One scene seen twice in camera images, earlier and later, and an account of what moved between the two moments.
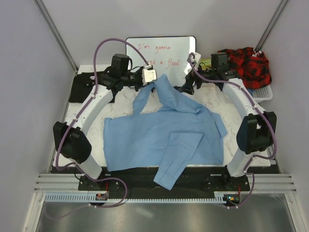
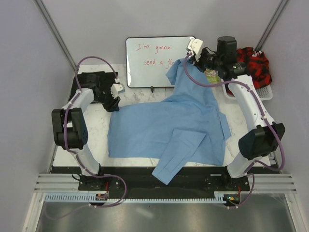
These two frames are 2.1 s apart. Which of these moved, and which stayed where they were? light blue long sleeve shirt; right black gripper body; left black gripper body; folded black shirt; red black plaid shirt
Moved: light blue long sleeve shirt; right black gripper body; left black gripper body
Stayed: folded black shirt; red black plaid shirt
